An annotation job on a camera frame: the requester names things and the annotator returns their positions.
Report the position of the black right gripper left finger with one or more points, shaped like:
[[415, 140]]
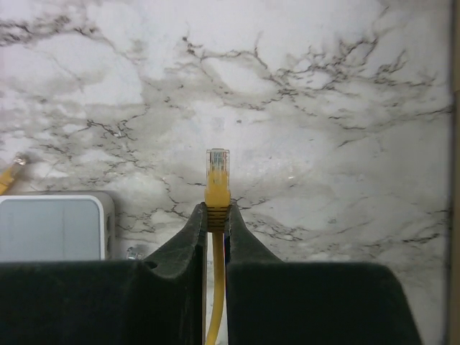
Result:
[[160, 299]]

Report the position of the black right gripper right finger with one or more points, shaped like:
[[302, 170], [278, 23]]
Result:
[[270, 301]]

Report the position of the white small router box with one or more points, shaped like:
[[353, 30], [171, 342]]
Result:
[[50, 227]]

